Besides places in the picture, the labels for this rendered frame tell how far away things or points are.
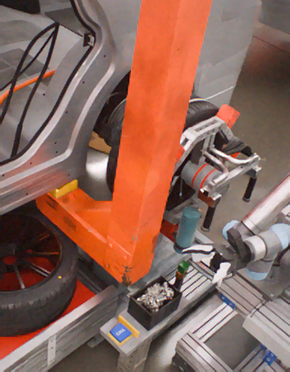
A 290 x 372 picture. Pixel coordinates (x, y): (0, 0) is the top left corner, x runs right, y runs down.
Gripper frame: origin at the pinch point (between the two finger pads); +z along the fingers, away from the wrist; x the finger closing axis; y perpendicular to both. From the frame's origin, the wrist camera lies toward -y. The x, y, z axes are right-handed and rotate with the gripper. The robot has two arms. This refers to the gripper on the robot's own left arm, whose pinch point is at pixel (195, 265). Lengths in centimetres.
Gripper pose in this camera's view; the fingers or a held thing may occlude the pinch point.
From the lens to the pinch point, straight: 145.1
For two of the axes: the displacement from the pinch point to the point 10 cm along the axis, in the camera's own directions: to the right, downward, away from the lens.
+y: -0.8, 8.5, 5.2
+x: -5.0, -4.9, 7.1
